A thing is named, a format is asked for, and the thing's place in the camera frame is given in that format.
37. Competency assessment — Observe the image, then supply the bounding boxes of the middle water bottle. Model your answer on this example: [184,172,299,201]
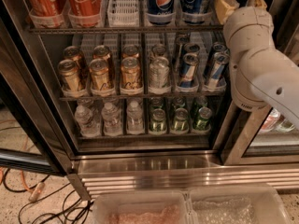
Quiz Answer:
[101,102,122,136]

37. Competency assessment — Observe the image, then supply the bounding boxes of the rear right green can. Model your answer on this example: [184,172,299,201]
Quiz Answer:
[191,96,207,114]

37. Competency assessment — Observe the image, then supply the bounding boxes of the red coca-cola can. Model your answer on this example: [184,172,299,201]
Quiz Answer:
[29,0,66,28]
[69,0,102,28]

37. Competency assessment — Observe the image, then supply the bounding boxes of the orange extension cord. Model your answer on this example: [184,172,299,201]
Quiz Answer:
[0,119,36,194]

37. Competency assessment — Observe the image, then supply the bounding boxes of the rear left red bull can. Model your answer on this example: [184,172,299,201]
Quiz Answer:
[182,43,200,55]

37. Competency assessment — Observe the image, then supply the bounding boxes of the cans behind right glass door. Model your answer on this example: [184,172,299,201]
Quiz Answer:
[259,108,295,133]

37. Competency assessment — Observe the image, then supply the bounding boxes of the left red coca-cola can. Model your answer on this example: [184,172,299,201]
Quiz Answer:
[29,0,66,28]

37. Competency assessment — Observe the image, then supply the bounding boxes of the empty white plastic can tray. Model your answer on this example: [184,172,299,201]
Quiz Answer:
[107,0,139,27]

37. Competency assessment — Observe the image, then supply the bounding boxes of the right clear plastic bin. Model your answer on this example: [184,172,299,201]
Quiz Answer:
[188,185,292,224]

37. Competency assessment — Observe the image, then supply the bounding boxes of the green can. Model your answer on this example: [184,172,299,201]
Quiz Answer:
[192,106,212,131]
[171,108,189,133]
[149,97,164,110]
[149,108,166,135]
[171,97,186,109]
[191,96,207,114]

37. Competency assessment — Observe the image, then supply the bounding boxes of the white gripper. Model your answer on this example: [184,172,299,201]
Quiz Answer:
[214,0,274,62]

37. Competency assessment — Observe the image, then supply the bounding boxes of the front left green can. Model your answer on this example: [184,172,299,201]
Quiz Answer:
[149,108,166,135]

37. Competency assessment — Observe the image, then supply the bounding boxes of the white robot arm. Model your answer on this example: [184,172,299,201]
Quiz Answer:
[214,0,299,128]

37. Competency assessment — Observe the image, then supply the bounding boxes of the open fridge glass door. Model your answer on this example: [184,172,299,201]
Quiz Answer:
[0,21,71,175]

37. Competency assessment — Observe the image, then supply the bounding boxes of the front right red bull can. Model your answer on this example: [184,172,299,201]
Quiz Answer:
[205,52,230,91]

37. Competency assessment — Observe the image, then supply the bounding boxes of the front silver can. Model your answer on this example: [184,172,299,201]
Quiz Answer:
[149,57,170,89]

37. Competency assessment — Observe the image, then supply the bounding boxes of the front left red bull can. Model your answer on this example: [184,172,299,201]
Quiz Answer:
[178,53,199,88]

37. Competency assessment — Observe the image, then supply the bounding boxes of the water bottle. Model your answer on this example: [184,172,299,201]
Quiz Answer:
[101,102,122,136]
[75,105,100,138]
[126,100,144,134]

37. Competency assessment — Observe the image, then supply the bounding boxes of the right water bottle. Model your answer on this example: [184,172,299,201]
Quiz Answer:
[126,100,144,134]

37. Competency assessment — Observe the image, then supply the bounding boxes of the gold can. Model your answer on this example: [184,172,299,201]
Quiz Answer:
[121,57,142,90]
[121,45,140,59]
[58,59,84,91]
[92,45,116,79]
[89,58,113,91]
[64,46,88,78]

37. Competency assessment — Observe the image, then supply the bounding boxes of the rear middle green can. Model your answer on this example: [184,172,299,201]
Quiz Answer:
[171,97,186,109]

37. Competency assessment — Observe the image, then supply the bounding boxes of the front left gold can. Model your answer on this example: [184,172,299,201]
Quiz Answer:
[58,59,84,91]

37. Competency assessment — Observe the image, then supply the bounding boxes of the rear left gold can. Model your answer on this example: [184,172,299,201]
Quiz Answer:
[64,46,88,78]

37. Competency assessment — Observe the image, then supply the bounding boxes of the left water bottle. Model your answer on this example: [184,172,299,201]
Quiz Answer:
[75,105,100,138]

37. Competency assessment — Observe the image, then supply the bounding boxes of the left clear plastic bin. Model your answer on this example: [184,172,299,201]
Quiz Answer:
[93,190,190,224]

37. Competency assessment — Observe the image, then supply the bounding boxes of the front middle green can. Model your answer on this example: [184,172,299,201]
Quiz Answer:
[171,108,189,133]

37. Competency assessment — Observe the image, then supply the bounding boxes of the rear right red bull can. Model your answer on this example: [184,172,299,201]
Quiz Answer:
[208,41,228,60]

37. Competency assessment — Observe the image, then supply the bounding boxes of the rear left green can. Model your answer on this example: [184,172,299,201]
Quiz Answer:
[149,97,164,110]

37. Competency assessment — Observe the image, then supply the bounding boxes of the front right green can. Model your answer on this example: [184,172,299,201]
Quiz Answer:
[192,106,212,131]

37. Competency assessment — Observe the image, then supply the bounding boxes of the rear silver can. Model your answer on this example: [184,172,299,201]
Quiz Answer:
[151,44,167,58]

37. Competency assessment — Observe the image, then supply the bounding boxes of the red bull can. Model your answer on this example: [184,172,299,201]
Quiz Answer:
[182,43,200,55]
[208,41,228,60]
[205,52,230,91]
[178,53,199,88]

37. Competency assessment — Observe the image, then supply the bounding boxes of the black floor cables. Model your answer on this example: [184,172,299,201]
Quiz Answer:
[2,167,95,224]

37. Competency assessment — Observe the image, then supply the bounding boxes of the clear plastic bin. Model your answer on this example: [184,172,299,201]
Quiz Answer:
[93,190,190,224]
[188,185,292,224]

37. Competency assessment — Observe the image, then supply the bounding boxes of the stainless steel display fridge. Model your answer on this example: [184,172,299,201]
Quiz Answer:
[0,0,299,202]

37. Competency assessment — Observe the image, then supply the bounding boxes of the right red coca-cola can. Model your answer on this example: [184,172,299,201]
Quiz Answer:
[69,0,102,28]

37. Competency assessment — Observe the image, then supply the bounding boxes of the silver can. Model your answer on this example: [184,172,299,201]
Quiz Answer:
[151,44,167,58]
[149,57,170,89]

